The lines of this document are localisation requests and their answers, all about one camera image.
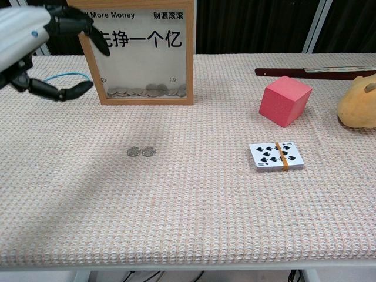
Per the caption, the white frame post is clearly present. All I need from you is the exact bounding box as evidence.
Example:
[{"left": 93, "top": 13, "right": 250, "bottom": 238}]
[
  {"left": 31, "top": 43, "right": 51, "bottom": 56},
  {"left": 301, "top": 0, "right": 335, "bottom": 54}
]

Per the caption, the black pleated curtain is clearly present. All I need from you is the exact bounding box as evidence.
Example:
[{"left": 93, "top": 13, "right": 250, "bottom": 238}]
[
  {"left": 46, "top": 32, "right": 85, "bottom": 56},
  {"left": 193, "top": 0, "right": 321, "bottom": 55},
  {"left": 313, "top": 0, "right": 376, "bottom": 54}
]

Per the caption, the orange rubber band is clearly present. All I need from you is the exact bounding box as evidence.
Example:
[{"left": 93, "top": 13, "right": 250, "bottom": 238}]
[{"left": 274, "top": 142, "right": 290, "bottom": 172}]

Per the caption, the yellow plush toy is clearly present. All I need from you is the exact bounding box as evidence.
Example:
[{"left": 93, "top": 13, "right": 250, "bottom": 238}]
[{"left": 337, "top": 75, "right": 376, "bottom": 129}]

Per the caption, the red foam cube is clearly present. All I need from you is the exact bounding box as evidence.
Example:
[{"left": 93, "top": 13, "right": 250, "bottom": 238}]
[{"left": 258, "top": 75, "right": 313, "bottom": 128}]

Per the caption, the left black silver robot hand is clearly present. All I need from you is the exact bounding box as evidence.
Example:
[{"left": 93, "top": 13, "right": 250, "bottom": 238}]
[{"left": 0, "top": 4, "right": 112, "bottom": 102}]

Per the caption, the blue rubber band ring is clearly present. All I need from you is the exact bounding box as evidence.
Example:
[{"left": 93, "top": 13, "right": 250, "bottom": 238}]
[{"left": 43, "top": 72, "right": 90, "bottom": 89}]

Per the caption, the playing card deck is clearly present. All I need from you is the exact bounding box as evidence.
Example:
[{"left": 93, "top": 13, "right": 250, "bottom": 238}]
[{"left": 249, "top": 141, "right": 306, "bottom": 173}]

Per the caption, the beige woven tablecloth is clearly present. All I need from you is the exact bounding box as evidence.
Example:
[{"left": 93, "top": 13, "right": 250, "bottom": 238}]
[{"left": 0, "top": 53, "right": 376, "bottom": 270}]

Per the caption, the dark red folded fan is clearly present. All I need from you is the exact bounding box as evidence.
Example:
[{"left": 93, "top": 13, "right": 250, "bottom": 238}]
[{"left": 254, "top": 66, "right": 376, "bottom": 80}]

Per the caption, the wooden coin bank frame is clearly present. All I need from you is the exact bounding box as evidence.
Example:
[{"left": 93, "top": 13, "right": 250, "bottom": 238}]
[{"left": 66, "top": 0, "right": 195, "bottom": 106}]

